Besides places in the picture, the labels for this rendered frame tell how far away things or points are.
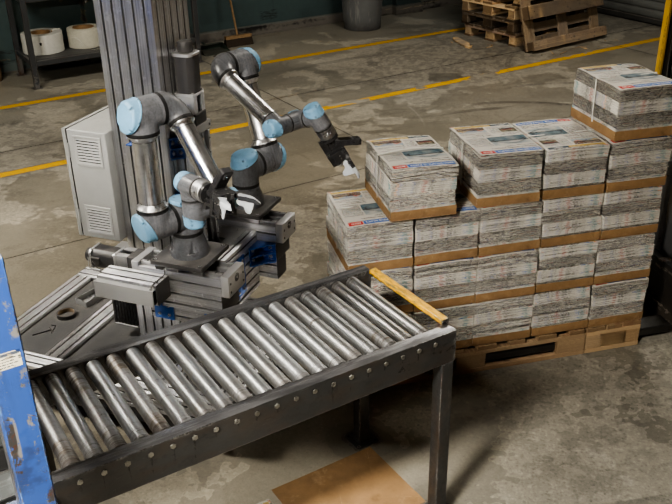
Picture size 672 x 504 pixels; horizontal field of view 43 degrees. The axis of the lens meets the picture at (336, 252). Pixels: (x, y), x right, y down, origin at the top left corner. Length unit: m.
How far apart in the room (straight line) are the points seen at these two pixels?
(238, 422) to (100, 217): 1.41
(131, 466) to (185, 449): 0.16
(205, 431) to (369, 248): 1.34
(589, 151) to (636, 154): 0.23
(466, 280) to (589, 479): 0.95
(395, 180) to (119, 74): 1.13
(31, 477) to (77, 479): 0.33
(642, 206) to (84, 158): 2.40
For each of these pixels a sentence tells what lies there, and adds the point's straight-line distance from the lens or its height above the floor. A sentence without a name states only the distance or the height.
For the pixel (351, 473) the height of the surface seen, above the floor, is 0.00.
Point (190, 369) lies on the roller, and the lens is 2.70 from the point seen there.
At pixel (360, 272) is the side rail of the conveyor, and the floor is 0.80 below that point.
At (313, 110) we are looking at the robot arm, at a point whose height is 1.28.
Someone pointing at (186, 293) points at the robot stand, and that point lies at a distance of 3.36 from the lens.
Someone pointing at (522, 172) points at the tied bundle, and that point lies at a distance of 3.65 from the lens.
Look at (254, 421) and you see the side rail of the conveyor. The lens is 2.54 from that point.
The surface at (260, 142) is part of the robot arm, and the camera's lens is 3.70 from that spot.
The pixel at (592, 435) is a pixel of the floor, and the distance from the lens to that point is 3.78.
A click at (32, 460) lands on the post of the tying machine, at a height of 1.05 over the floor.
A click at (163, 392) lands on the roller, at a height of 0.80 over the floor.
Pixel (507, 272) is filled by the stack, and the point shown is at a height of 0.51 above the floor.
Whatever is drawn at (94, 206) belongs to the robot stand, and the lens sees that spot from 3.62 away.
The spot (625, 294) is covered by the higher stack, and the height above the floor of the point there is 0.29.
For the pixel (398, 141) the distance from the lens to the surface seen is 3.70.
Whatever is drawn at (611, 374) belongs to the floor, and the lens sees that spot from 4.17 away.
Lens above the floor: 2.31
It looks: 27 degrees down
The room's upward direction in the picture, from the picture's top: 1 degrees counter-clockwise
